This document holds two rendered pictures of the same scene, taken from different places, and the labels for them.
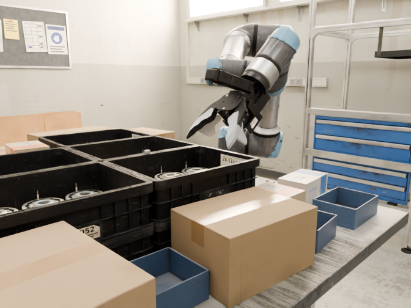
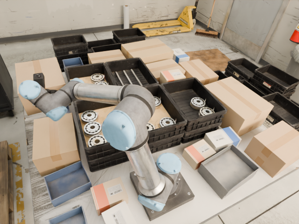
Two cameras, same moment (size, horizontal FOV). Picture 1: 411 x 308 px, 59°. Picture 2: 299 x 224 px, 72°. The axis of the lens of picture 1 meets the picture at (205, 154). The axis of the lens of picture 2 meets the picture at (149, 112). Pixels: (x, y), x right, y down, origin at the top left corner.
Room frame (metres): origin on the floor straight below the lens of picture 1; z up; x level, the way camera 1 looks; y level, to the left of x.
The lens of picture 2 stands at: (1.56, -0.68, 1.79)
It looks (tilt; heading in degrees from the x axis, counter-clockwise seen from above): 43 degrees down; 105
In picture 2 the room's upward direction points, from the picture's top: 6 degrees clockwise
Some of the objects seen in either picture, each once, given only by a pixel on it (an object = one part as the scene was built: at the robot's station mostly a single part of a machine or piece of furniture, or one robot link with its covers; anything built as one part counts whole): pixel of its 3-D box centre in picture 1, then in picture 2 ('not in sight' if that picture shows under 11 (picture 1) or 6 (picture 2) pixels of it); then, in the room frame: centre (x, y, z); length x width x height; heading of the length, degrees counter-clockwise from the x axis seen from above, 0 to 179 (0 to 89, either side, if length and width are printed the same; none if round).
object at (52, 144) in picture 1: (96, 139); (191, 97); (1.55, 0.47, 0.92); 0.40 x 0.30 x 0.02; 131
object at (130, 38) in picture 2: not in sight; (129, 48); (0.47, 1.95, 0.37); 0.40 x 0.30 x 0.45; 45
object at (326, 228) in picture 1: (295, 225); (68, 182); (1.05, -0.28, 0.74); 0.20 x 0.15 x 0.07; 51
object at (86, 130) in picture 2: not in sight; (92, 128); (1.04, 0.02, 0.86); 0.10 x 0.10 x 0.01
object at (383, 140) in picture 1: (357, 157); not in sight; (2.60, -1.11, 0.60); 0.72 x 0.03 x 0.56; 45
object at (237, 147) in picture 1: (233, 140); (167, 168); (1.53, -0.12, 0.91); 0.13 x 0.12 x 0.14; 81
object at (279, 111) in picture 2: not in sight; (272, 123); (2.38, 1.10, 0.37); 0.40 x 0.30 x 0.45; 135
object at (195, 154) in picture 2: not in sight; (199, 154); (1.68, 0.16, 0.74); 0.16 x 0.12 x 0.07; 51
